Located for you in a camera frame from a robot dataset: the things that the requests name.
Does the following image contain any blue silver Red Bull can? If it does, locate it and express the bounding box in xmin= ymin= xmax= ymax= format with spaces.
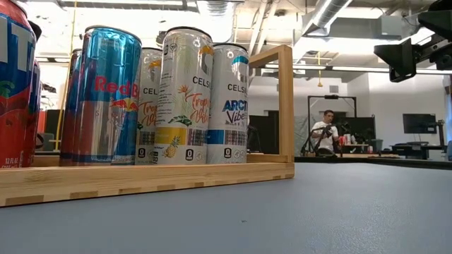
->
xmin=72 ymin=25 xmax=143 ymax=167
xmin=59 ymin=48 xmax=84 ymax=167

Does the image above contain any yellow hanging cord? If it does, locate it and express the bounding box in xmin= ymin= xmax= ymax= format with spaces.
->
xmin=316 ymin=51 xmax=323 ymax=87

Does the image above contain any grey tarp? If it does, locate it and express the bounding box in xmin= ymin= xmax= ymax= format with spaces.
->
xmin=295 ymin=114 xmax=312 ymax=156

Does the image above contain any red Fanta can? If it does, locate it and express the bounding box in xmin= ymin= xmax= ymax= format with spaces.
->
xmin=0 ymin=0 xmax=39 ymax=169
xmin=21 ymin=59 xmax=43 ymax=167

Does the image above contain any silver ventilation duct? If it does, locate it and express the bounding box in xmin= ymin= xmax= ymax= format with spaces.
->
xmin=285 ymin=0 xmax=354 ymax=64

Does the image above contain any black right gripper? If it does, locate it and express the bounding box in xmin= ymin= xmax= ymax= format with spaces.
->
xmin=373 ymin=9 xmax=452 ymax=84

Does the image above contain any orange partition panel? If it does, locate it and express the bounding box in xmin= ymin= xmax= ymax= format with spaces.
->
xmin=37 ymin=109 xmax=49 ymax=135

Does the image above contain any blue panel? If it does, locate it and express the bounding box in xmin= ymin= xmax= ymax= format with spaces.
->
xmin=445 ymin=92 xmax=452 ymax=162

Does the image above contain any wooden slatted shelf rack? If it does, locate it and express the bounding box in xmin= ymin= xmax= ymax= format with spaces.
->
xmin=0 ymin=44 xmax=296 ymax=207

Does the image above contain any yellow cable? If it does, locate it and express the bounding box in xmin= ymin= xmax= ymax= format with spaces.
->
xmin=54 ymin=0 xmax=78 ymax=152

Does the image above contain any person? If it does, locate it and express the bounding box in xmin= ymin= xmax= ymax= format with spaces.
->
xmin=310 ymin=109 xmax=340 ymax=157

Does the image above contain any black partition panel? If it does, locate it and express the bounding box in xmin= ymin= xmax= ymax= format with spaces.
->
xmin=44 ymin=109 xmax=61 ymax=152

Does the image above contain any black computer monitor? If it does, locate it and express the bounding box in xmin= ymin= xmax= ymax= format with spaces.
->
xmin=402 ymin=112 xmax=438 ymax=135

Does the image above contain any black office desk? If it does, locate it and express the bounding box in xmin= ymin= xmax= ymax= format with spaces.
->
xmin=390 ymin=143 xmax=446 ymax=159

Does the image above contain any white Celsius Arctic Vibe can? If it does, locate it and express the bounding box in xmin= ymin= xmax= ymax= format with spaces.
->
xmin=206 ymin=42 xmax=250 ymax=164

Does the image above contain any black screen panel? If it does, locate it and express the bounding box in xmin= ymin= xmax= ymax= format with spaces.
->
xmin=248 ymin=110 xmax=280 ymax=155

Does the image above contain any white Celsius Tropical Vibe can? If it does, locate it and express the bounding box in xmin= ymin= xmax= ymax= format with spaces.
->
xmin=135 ymin=47 xmax=164 ymax=166
xmin=153 ymin=26 xmax=215 ymax=166

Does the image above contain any black cabinet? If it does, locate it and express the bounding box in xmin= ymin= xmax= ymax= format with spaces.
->
xmin=338 ymin=116 xmax=377 ymax=145

